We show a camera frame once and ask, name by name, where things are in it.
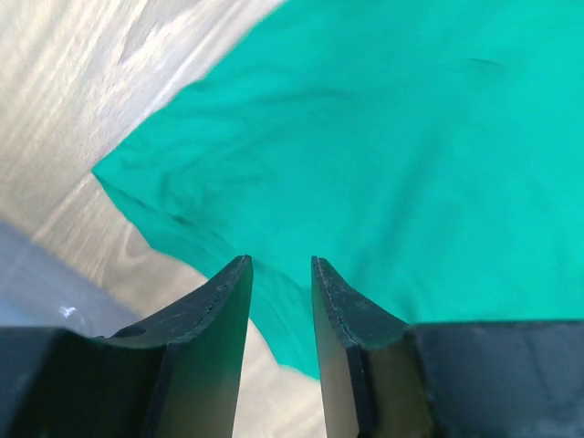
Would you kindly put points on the green t-shirt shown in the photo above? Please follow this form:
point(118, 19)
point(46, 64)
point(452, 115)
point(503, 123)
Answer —
point(431, 151)

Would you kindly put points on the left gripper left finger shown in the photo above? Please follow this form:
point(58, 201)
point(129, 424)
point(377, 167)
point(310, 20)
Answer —
point(175, 373)

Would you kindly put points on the clear plastic storage bin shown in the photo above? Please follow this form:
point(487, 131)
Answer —
point(39, 290)

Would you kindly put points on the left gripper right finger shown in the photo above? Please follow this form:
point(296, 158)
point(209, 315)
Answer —
point(382, 377)

